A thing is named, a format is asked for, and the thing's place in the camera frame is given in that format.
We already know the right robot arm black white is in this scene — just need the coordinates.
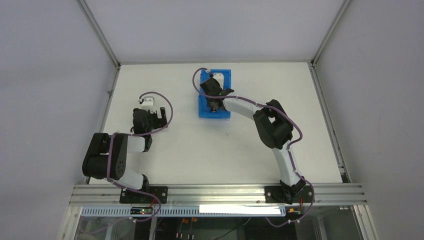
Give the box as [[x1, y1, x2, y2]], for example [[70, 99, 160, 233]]
[[200, 77, 306, 204]]

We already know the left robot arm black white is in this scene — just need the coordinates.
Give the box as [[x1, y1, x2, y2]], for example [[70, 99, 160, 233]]
[[82, 107, 168, 193]]

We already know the blue plastic bin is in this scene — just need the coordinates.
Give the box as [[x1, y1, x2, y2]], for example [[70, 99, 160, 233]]
[[198, 69, 232, 120]]

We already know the small circuit board with LEDs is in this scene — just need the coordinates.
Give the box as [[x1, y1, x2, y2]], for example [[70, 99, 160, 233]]
[[130, 207, 154, 216]]

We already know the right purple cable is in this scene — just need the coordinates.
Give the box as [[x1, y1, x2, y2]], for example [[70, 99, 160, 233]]
[[192, 67, 316, 229]]

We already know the purple cable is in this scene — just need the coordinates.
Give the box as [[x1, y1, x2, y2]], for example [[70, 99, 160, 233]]
[[192, 67, 316, 229], [105, 91, 174, 223]]

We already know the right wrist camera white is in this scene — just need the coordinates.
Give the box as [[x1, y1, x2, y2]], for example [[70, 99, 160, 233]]
[[205, 69, 225, 89]]

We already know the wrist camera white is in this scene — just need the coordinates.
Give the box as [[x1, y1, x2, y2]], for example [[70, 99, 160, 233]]
[[139, 96, 155, 112], [205, 69, 225, 89]]

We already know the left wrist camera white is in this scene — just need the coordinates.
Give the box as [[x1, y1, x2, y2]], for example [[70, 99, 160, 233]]
[[139, 96, 155, 112]]

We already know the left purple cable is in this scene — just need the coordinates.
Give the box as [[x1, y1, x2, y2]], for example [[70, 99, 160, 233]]
[[105, 91, 174, 223]]

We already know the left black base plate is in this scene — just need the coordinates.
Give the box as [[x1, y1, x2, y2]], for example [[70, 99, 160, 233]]
[[119, 185, 169, 204]]

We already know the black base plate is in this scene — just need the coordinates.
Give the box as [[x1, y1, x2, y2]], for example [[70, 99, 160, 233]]
[[119, 185, 169, 204], [264, 185, 313, 205]]

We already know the slotted white cable duct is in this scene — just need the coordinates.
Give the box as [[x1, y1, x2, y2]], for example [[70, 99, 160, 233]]
[[81, 204, 286, 218]]

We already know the aluminium frame rail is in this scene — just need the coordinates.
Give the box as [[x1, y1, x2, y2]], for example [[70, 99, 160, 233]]
[[69, 183, 367, 207]]

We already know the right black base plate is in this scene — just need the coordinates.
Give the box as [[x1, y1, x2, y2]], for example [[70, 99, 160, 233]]
[[264, 185, 313, 205]]

